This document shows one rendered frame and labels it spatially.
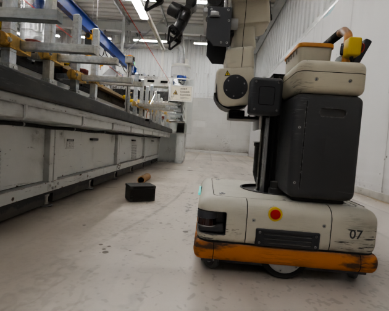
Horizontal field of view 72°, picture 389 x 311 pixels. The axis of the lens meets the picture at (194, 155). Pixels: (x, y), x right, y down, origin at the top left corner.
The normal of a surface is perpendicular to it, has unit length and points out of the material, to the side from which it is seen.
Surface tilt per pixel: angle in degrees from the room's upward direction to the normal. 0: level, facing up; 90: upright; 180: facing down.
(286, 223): 90
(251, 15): 90
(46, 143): 90
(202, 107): 90
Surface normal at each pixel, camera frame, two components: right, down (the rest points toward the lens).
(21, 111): 1.00, 0.07
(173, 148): -0.04, 0.05
